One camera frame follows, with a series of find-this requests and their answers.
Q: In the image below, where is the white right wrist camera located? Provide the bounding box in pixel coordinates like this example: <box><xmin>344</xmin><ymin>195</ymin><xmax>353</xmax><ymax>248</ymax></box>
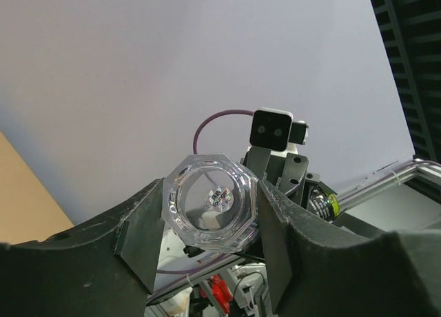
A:
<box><xmin>249</xmin><ymin>108</ymin><xmax>309</xmax><ymax>157</ymax></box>

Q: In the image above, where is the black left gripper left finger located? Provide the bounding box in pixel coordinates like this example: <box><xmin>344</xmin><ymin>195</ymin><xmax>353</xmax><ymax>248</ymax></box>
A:
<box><xmin>1</xmin><ymin>179</ymin><xmax>164</xmax><ymax>316</ymax></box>

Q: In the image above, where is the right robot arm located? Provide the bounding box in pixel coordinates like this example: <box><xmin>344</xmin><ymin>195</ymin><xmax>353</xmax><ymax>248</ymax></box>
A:
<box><xmin>159</xmin><ymin>147</ymin><xmax>340</xmax><ymax>315</ymax></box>

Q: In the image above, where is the clear glass cup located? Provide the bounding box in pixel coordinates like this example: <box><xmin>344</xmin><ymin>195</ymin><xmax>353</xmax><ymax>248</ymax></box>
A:
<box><xmin>161</xmin><ymin>154</ymin><xmax>258</xmax><ymax>254</ymax></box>

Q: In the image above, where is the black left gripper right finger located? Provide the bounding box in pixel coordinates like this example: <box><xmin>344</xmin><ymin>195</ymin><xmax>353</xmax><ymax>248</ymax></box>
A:
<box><xmin>258</xmin><ymin>181</ymin><xmax>440</xmax><ymax>316</ymax></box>

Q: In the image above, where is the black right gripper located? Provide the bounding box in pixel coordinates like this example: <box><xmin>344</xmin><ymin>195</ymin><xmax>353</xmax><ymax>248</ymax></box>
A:
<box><xmin>240</xmin><ymin>147</ymin><xmax>340</xmax><ymax>222</ymax></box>

